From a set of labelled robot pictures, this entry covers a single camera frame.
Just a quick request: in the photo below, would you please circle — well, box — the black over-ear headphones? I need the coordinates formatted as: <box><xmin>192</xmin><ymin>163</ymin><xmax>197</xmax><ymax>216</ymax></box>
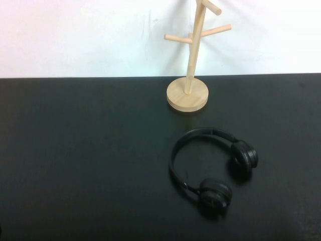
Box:
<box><xmin>168</xmin><ymin>127</ymin><xmax>259</xmax><ymax>219</ymax></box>

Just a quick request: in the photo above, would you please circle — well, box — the wooden headphone stand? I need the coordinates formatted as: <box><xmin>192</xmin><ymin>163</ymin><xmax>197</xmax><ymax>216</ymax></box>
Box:
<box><xmin>164</xmin><ymin>0</ymin><xmax>232</xmax><ymax>113</ymax></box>

